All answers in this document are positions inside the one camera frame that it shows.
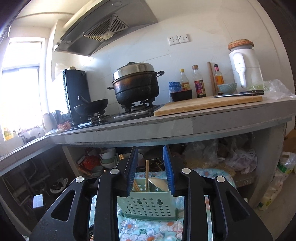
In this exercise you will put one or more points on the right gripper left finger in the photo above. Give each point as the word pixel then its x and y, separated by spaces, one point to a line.
pixel 117 182

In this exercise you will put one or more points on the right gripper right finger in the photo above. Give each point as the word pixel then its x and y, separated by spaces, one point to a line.
pixel 185 182

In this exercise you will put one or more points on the wooden chopstick two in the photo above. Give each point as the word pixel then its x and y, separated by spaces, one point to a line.
pixel 135 186

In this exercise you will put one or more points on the green plastic utensil caddy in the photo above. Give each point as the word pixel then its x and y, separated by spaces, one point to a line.
pixel 155 205

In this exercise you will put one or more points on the wooden chopstick one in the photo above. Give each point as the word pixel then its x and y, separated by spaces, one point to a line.
pixel 147 176

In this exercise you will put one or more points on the kitchen knife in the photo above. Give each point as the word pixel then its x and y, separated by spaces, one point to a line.
pixel 245 93

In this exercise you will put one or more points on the stacked bowls under counter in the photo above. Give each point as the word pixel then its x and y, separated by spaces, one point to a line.
pixel 108 158

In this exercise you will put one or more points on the floral turquoise table cloth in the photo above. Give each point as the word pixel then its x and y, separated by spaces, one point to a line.
pixel 136 229

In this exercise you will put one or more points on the wooden cutting board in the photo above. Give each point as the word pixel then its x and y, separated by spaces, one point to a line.
pixel 204 103

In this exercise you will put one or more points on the black wok pan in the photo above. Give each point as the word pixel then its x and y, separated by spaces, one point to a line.
pixel 90 108

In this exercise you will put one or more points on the gas stove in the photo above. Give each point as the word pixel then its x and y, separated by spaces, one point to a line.
pixel 144 108

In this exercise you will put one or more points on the black shallow dish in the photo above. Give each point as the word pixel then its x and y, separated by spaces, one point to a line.
pixel 181 95

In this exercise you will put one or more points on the red label sauce bottle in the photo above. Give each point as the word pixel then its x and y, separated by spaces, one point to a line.
pixel 198 82

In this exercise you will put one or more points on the yellow cap sauce bottle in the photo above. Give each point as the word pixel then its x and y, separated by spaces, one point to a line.
pixel 185 85

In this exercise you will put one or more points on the wooden rolling pin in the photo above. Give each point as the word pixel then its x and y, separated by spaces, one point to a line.
pixel 213 82

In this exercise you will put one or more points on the large black steamer pot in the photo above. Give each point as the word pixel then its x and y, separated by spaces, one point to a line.
pixel 135 82

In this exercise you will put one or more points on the small green bowl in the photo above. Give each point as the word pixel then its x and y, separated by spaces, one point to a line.
pixel 228 88

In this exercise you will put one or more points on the grey concrete counter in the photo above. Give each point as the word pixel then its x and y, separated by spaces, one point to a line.
pixel 172 129

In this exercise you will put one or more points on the white plastic bag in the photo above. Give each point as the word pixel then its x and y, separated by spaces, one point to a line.
pixel 285 166

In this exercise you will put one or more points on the black splash guard panel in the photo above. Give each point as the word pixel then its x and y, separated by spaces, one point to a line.
pixel 75 84

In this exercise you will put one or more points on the orange label sauce bottle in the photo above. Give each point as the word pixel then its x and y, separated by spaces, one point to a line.
pixel 218 75

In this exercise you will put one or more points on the white water kettle jug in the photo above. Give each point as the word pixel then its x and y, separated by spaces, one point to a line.
pixel 245 65

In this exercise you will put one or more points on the grey range hood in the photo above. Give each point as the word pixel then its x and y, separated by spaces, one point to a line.
pixel 104 23

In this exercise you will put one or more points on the white wall socket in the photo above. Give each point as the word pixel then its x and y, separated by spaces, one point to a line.
pixel 178 39

